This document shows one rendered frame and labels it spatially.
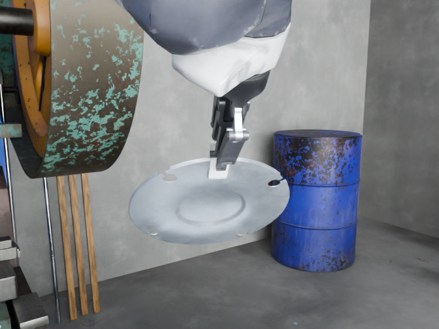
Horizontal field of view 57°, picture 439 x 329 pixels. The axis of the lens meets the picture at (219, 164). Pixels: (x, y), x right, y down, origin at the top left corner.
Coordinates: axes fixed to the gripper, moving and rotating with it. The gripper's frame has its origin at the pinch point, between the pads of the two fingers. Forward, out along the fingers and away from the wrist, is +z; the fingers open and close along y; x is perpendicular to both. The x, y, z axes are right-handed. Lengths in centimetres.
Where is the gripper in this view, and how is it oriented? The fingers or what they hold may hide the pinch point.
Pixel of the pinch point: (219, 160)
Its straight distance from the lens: 62.3
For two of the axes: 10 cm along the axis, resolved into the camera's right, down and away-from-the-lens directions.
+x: -9.8, 0.3, -1.7
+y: -1.2, -8.1, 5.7
